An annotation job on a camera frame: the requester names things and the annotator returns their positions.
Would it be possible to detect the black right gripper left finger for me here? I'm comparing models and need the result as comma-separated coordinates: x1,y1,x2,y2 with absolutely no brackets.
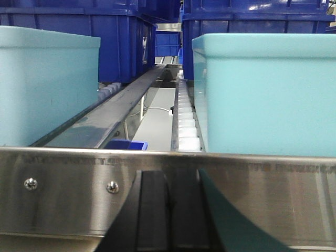
96,171,170,251

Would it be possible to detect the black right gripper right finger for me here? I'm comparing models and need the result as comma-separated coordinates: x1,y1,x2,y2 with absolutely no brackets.
171,168,292,251

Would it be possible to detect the light blue bin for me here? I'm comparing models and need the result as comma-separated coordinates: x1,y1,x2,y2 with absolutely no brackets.
192,33,335,157
1,26,100,146

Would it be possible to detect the small blue bin below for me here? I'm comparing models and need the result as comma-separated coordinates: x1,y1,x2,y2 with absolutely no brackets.
104,139,148,150

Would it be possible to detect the white roller track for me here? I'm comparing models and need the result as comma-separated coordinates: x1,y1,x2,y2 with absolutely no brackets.
171,70,205,152

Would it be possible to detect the dark blue bin back left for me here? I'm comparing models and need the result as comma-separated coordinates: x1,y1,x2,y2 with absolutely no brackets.
1,1,180,83

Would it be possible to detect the dark blue bin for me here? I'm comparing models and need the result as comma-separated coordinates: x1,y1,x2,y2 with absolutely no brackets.
182,0,335,80
1,1,180,83

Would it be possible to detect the dark blue bin back right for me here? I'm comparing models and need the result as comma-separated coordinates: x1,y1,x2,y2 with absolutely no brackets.
182,0,335,80

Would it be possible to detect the steel shelf front rail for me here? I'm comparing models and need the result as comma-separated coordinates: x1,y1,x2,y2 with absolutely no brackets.
1,148,335,251

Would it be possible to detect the steel lane divider rail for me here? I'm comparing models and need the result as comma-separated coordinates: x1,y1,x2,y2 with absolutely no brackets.
30,64,166,149

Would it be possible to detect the white cable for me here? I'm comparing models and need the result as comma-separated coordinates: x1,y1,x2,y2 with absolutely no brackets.
145,106,174,116

